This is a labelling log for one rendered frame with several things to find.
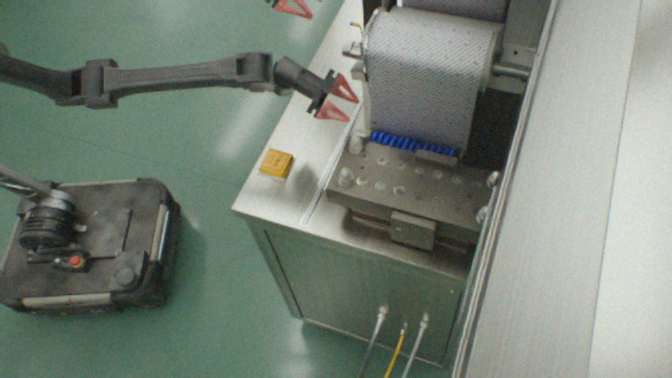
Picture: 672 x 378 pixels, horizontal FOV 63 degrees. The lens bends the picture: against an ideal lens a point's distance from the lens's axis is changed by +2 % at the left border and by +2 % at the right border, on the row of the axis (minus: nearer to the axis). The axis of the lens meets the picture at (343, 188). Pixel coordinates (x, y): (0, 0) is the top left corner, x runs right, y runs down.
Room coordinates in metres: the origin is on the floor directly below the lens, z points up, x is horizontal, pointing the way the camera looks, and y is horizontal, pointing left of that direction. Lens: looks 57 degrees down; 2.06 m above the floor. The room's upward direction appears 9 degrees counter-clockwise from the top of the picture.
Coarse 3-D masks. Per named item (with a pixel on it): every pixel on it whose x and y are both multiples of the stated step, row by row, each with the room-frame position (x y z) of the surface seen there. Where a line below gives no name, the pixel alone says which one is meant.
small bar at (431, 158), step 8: (416, 152) 0.72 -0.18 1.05; (424, 152) 0.72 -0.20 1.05; (432, 152) 0.71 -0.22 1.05; (416, 160) 0.71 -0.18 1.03; (424, 160) 0.70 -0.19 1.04; (432, 160) 0.69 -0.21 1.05; (440, 160) 0.69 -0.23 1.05; (448, 160) 0.69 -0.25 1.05; (456, 160) 0.68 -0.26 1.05; (448, 168) 0.67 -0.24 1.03
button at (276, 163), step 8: (272, 152) 0.88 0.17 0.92; (280, 152) 0.88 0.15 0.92; (264, 160) 0.86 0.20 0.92; (272, 160) 0.85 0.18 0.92; (280, 160) 0.85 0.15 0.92; (288, 160) 0.85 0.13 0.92; (264, 168) 0.83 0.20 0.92; (272, 168) 0.83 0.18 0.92; (280, 168) 0.82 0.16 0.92; (288, 168) 0.83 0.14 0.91; (280, 176) 0.81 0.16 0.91
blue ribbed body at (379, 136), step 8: (376, 136) 0.80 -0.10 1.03; (384, 136) 0.79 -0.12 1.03; (392, 136) 0.79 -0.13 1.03; (384, 144) 0.77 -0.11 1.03; (392, 144) 0.77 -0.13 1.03; (400, 144) 0.76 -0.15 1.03; (408, 144) 0.76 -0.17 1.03; (416, 144) 0.76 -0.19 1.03; (424, 144) 0.76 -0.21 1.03; (440, 152) 0.72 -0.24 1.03; (448, 152) 0.72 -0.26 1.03; (456, 152) 0.71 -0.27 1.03
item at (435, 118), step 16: (368, 80) 0.83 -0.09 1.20; (384, 96) 0.81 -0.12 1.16; (400, 96) 0.79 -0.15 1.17; (416, 96) 0.77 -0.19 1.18; (432, 96) 0.76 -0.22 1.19; (448, 96) 0.74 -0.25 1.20; (384, 112) 0.81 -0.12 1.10; (400, 112) 0.79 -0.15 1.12; (416, 112) 0.77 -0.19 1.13; (432, 112) 0.76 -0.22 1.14; (448, 112) 0.74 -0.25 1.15; (464, 112) 0.72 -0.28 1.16; (384, 128) 0.81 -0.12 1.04; (400, 128) 0.79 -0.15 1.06; (416, 128) 0.77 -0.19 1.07; (432, 128) 0.75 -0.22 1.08; (448, 128) 0.74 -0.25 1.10; (464, 128) 0.72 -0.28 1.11; (432, 144) 0.75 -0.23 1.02; (448, 144) 0.74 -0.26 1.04; (464, 144) 0.72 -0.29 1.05
